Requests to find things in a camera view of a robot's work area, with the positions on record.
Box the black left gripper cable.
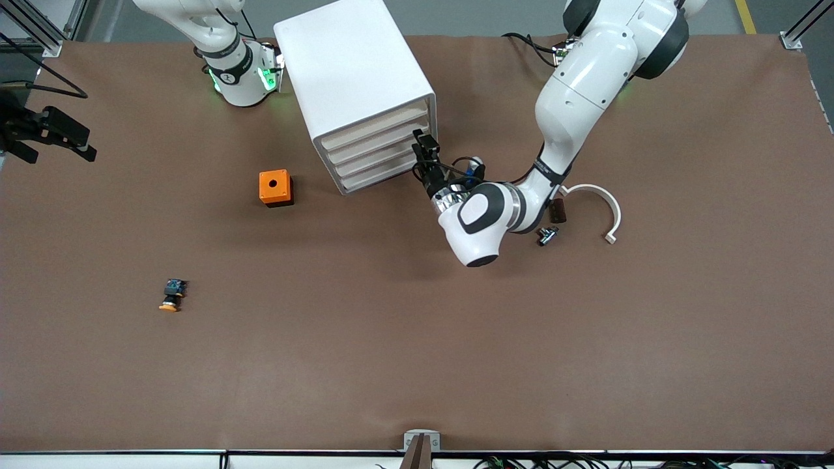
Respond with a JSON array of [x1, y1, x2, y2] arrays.
[[448, 156, 487, 191]]

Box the orange button enclosure box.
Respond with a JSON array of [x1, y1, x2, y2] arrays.
[[259, 169, 295, 208]]

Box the aluminium frame post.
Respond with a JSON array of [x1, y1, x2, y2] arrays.
[[0, 0, 89, 58], [781, 0, 834, 51]]

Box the tangled black cables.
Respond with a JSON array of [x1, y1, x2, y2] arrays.
[[476, 455, 834, 469]]

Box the grey table edge bracket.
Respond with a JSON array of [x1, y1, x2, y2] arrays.
[[403, 430, 441, 469]]

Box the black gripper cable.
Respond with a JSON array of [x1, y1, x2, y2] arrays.
[[0, 33, 89, 100], [448, 156, 487, 191]]

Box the white curved plastic piece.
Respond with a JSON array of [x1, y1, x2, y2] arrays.
[[559, 184, 622, 245]]

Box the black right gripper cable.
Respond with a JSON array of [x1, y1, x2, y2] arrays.
[[0, 33, 89, 100]]

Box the black arm base cable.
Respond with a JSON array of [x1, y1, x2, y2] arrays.
[[502, 33, 561, 69]]

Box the yellow mushroom push button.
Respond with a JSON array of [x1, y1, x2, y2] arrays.
[[158, 279, 188, 313]]

